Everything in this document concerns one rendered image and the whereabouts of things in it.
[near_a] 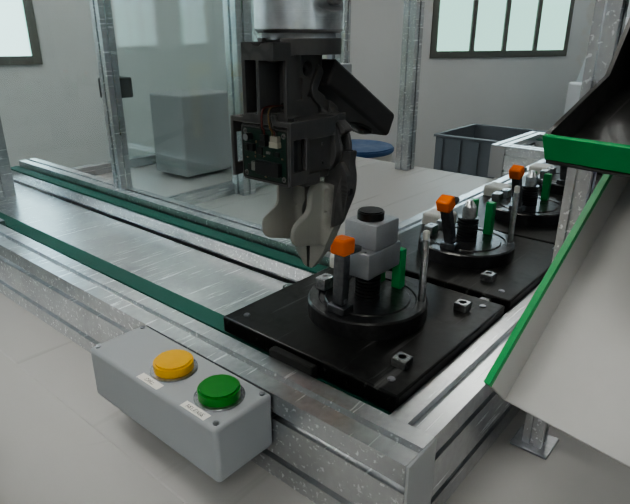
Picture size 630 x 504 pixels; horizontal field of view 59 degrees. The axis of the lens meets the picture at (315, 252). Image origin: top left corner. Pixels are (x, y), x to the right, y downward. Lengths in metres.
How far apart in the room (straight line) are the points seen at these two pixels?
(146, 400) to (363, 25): 3.88
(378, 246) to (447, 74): 4.08
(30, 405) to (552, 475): 0.59
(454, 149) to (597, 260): 2.14
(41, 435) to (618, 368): 0.58
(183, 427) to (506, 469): 0.33
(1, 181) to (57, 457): 0.93
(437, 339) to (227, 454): 0.25
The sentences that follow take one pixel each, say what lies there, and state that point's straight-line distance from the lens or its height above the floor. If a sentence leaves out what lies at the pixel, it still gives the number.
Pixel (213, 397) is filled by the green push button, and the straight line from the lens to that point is 0.53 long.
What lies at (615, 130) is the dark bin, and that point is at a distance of 0.47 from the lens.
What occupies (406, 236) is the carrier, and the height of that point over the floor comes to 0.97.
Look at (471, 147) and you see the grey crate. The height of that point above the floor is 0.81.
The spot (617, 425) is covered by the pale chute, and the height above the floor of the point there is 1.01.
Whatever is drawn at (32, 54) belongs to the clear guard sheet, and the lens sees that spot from 1.82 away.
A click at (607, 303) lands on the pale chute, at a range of 0.52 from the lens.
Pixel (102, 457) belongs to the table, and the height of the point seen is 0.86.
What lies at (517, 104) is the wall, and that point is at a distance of 5.09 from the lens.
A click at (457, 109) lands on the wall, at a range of 4.75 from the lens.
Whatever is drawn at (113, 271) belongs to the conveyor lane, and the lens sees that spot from 0.88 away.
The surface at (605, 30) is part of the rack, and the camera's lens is 0.54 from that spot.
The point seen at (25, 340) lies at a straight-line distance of 0.92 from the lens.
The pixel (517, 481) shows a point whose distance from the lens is 0.63.
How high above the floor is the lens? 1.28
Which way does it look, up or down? 21 degrees down
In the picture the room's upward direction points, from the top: straight up
